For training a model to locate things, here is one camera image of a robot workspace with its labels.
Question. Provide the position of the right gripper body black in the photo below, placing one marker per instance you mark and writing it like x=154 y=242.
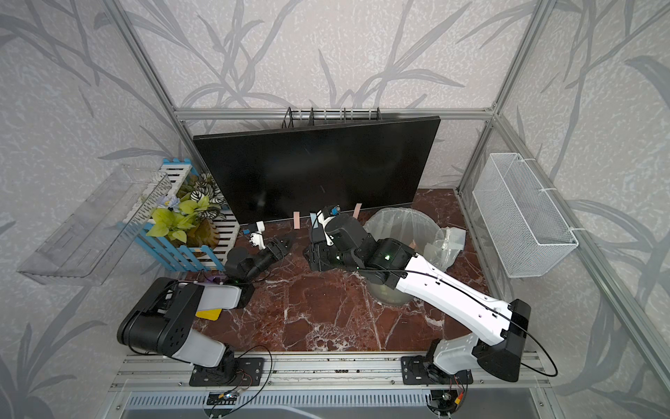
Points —
x=325 y=258

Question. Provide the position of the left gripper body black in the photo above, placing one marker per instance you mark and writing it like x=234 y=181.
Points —
x=268 y=257

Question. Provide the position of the trash bin with plastic bag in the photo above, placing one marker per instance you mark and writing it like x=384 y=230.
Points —
x=418 y=231

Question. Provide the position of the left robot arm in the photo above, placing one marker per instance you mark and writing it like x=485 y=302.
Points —
x=161 y=322

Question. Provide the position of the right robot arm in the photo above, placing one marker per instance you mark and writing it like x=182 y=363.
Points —
x=498 y=329

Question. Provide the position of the black flat monitor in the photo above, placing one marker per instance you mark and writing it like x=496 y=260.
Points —
x=268 y=175

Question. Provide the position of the yellow sticky note pad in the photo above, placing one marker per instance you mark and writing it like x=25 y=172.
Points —
x=209 y=315

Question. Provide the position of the green potted plant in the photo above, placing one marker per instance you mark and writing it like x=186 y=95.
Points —
x=187 y=217

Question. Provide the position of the blue white slatted crate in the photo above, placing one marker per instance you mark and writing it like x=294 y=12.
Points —
x=184 y=258

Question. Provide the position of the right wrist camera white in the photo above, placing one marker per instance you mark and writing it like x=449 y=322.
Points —
x=325 y=216

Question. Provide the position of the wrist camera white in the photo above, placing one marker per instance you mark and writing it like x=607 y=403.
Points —
x=325 y=216
x=255 y=236

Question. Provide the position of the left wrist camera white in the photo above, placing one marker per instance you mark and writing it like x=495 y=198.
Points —
x=255 y=236

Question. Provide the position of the black wire rack behind monitor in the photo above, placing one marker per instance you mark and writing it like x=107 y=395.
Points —
x=317 y=116

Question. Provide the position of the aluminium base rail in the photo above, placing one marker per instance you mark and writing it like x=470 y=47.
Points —
x=283 y=371

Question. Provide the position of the clear acrylic wall shelf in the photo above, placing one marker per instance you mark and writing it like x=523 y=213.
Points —
x=86 y=248

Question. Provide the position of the white wire mesh basket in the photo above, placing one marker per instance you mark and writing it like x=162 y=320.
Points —
x=526 y=228

